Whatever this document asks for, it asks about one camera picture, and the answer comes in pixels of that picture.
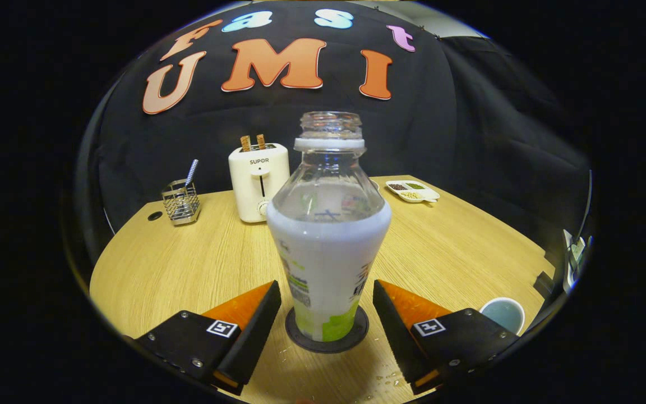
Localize white divided dish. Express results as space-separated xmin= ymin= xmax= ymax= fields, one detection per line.
xmin=385 ymin=180 xmax=441 ymax=204

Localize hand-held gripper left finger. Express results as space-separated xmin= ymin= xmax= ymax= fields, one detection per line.
xmin=132 ymin=281 xmax=283 ymax=396

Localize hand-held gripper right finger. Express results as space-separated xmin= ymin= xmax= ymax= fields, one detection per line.
xmin=372 ymin=279 xmax=521 ymax=395

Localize white toaster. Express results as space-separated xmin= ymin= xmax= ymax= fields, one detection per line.
xmin=228 ymin=143 xmax=290 ymax=224

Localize clear bottle with white label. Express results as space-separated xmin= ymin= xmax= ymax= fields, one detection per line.
xmin=267 ymin=111 xmax=392 ymax=343

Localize white cup with blue inside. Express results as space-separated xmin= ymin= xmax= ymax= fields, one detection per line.
xmin=479 ymin=297 xmax=526 ymax=336

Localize wooden table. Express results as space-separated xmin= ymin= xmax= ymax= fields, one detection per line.
xmin=89 ymin=175 xmax=556 ymax=404

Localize wire mesh utensil holder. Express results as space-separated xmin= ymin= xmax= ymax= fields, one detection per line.
xmin=161 ymin=178 xmax=201 ymax=226

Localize dark round coaster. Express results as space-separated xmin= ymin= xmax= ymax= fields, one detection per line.
xmin=285 ymin=306 xmax=370 ymax=354

